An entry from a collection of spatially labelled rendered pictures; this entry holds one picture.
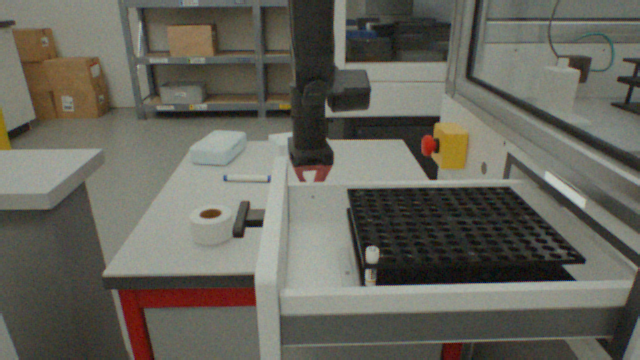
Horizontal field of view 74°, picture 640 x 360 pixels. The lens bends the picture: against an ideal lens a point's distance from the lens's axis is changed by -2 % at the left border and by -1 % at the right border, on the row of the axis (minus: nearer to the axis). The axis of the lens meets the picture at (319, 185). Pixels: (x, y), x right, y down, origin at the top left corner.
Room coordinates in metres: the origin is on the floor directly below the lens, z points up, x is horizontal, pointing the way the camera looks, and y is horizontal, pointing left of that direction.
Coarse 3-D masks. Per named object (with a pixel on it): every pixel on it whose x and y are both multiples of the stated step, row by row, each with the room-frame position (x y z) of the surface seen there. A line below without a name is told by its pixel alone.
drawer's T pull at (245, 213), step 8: (240, 208) 0.44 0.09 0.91; (248, 208) 0.45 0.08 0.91; (240, 216) 0.43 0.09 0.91; (248, 216) 0.43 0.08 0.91; (256, 216) 0.43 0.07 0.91; (264, 216) 0.43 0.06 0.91; (240, 224) 0.41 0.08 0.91; (248, 224) 0.42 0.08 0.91; (256, 224) 0.42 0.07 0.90; (232, 232) 0.40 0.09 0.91; (240, 232) 0.40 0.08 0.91
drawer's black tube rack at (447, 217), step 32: (384, 192) 0.52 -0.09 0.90; (416, 192) 0.51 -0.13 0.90; (448, 192) 0.51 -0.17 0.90; (480, 192) 0.52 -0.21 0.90; (512, 192) 0.52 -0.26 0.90; (352, 224) 0.48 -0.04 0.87; (384, 224) 0.43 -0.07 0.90; (416, 224) 0.43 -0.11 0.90; (448, 224) 0.43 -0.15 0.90; (480, 224) 0.43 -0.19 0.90; (512, 224) 0.43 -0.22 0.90; (544, 224) 0.43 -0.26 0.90; (384, 256) 0.36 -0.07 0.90; (416, 256) 0.36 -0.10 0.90; (448, 256) 0.36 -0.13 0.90; (480, 256) 0.37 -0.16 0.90; (512, 256) 0.36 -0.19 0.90; (544, 256) 0.36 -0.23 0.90; (576, 256) 0.37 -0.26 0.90
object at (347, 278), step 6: (342, 252) 0.45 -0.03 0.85; (348, 252) 0.45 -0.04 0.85; (342, 258) 0.44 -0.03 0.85; (348, 258) 0.44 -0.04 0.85; (342, 264) 0.43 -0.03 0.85; (348, 264) 0.43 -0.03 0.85; (342, 270) 0.41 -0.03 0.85; (348, 270) 0.41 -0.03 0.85; (342, 276) 0.40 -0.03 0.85; (348, 276) 0.40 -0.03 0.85; (342, 282) 0.39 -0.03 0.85; (348, 282) 0.39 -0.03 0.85; (354, 282) 0.39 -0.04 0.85
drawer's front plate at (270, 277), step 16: (272, 176) 0.50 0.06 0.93; (272, 192) 0.45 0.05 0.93; (272, 208) 0.41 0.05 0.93; (288, 208) 0.55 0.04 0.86; (272, 224) 0.38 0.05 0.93; (288, 224) 0.53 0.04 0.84; (272, 240) 0.35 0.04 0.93; (272, 256) 0.32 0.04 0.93; (256, 272) 0.30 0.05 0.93; (272, 272) 0.30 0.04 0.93; (256, 288) 0.29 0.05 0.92; (272, 288) 0.29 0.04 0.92; (256, 304) 0.29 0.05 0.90; (272, 304) 0.29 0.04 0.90; (272, 320) 0.29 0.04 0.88; (272, 336) 0.29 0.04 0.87; (272, 352) 0.29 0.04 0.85
